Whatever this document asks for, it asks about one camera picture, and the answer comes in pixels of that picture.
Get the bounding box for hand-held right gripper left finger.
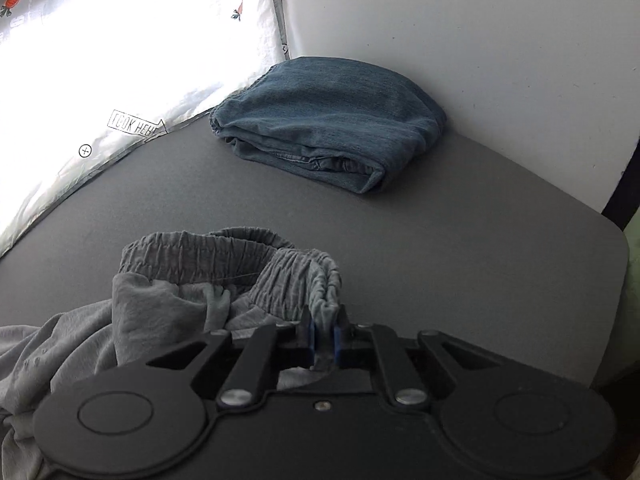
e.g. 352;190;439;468
145;305;318;408

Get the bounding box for white printed curtain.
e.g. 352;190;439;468
0;0;292;261

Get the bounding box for folded blue jeans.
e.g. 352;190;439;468
209;57;448;196

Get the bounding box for grey pants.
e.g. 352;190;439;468
0;227;346;480

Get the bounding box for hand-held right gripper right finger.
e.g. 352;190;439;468
327;305;501;407

